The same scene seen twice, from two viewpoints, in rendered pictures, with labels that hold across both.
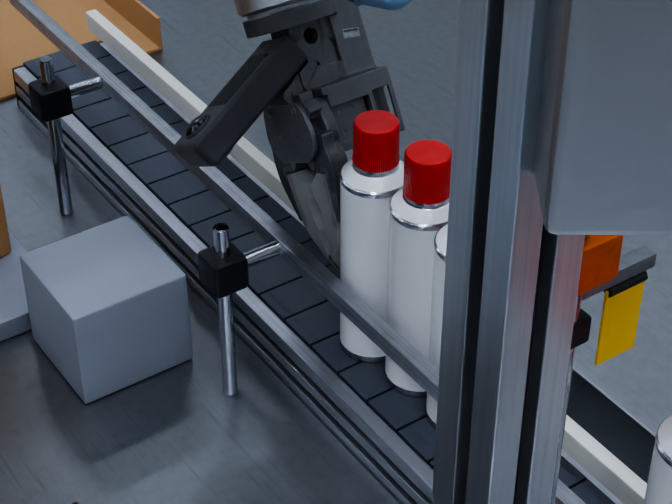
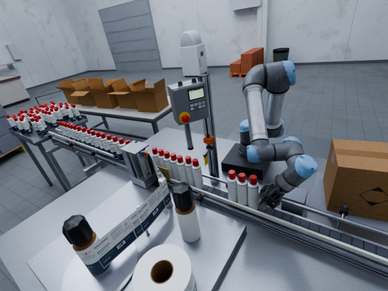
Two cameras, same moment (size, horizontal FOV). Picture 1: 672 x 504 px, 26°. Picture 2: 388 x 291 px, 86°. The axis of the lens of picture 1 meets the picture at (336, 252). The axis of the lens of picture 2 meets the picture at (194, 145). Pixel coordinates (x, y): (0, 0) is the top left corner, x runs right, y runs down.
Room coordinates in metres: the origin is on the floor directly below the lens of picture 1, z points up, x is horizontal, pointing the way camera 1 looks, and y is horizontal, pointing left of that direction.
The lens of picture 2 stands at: (1.50, -0.47, 1.73)
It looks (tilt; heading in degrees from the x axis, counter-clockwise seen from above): 31 degrees down; 164
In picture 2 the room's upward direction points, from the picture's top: 9 degrees counter-clockwise
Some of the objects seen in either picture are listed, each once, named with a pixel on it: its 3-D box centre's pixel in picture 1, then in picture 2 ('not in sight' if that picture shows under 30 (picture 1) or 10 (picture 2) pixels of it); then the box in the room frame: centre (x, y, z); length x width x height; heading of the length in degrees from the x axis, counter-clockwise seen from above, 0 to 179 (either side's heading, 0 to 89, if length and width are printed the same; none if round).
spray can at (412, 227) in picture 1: (423, 269); (242, 190); (0.83, -0.06, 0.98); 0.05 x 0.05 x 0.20
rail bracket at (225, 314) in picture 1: (248, 301); not in sight; (0.88, 0.07, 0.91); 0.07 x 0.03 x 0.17; 124
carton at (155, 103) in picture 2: not in sight; (150, 94); (-1.31, -0.14, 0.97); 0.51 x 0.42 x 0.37; 134
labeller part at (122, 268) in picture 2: not in sight; (101, 266); (0.85, -0.77, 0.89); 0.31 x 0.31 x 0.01
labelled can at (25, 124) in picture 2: not in sight; (41, 116); (-1.46, -1.48, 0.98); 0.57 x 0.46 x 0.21; 124
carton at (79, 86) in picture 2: not in sight; (89, 93); (-2.28, -0.98, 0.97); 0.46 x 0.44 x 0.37; 44
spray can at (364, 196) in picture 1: (374, 237); (253, 193); (0.87, -0.03, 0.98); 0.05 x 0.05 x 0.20
